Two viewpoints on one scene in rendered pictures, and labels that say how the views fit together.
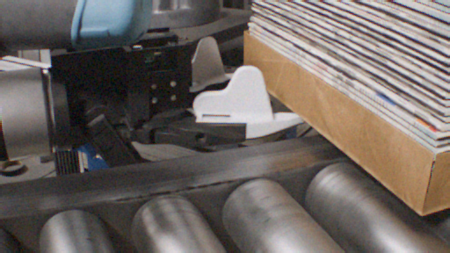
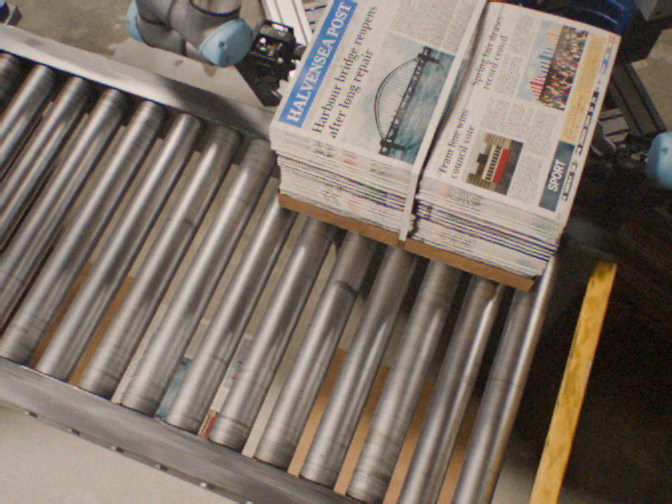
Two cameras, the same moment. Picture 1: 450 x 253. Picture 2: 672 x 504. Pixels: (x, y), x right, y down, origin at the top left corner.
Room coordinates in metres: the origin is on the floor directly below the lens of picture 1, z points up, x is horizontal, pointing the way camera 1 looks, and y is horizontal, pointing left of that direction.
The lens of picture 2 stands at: (-0.07, -0.53, 1.81)
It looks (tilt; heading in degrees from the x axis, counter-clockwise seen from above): 66 degrees down; 41
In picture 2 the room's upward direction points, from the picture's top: 1 degrees clockwise
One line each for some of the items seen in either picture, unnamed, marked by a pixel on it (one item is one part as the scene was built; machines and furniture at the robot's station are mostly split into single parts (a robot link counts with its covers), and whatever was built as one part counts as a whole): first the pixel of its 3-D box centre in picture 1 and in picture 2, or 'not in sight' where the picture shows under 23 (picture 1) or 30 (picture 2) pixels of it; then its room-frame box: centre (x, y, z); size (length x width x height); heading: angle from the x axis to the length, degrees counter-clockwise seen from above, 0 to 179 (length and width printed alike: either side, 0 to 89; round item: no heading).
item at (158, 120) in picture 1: (119, 90); (255, 52); (0.43, 0.09, 0.83); 0.12 x 0.08 x 0.09; 111
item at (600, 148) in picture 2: not in sight; (590, 132); (0.67, -0.39, 0.82); 0.09 x 0.03 x 0.06; 84
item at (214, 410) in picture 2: not in sight; (189, 374); (0.07, 0.06, 0.00); 0.37 x 0.29 x 0.01; 111
